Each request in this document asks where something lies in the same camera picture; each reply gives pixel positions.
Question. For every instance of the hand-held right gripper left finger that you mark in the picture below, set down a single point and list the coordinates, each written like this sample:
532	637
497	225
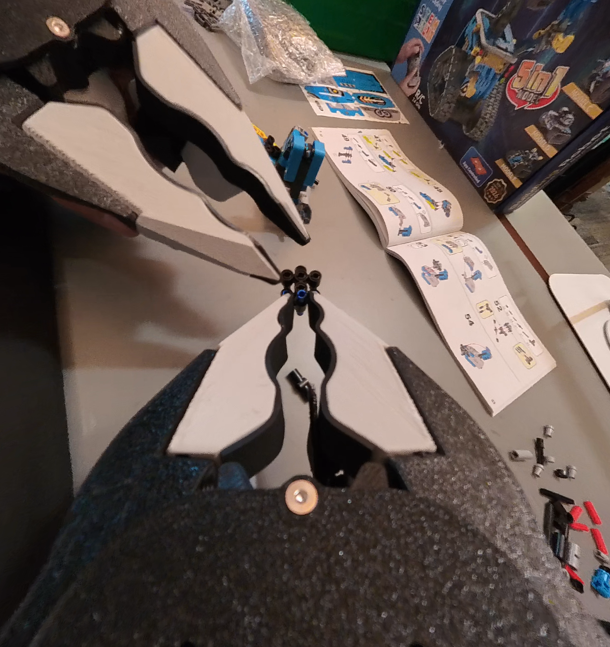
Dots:
229	399

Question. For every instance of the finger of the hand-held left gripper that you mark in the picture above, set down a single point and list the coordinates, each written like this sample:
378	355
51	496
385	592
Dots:
208	101
158	202

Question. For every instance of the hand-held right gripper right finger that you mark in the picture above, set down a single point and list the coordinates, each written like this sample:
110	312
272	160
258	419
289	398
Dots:
370	399

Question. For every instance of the small black pin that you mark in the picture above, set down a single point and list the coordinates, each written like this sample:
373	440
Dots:
297	379

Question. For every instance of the grey desk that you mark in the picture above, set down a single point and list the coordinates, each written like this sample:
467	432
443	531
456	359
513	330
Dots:
385	328

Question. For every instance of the clear plastic parts bag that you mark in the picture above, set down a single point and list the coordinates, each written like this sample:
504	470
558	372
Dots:
284	45
208	12

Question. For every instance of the small blue toy robot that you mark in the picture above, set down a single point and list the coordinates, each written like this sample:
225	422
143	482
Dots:
300	156

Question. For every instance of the sticker sheet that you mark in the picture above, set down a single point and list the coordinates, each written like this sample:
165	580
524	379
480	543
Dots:
355	96

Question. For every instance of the instruction booklet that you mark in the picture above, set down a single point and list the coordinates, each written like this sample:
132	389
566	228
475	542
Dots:
436	252

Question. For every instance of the green bin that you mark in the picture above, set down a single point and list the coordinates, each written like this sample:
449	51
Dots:
360	25

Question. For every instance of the black dimpled mat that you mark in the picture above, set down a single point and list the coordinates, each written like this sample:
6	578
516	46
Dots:
21	404

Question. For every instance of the pile of small building parts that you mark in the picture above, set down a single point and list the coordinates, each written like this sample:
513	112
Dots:
578	530

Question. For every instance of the robot kit box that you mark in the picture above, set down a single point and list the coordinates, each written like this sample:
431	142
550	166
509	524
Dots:
512	101

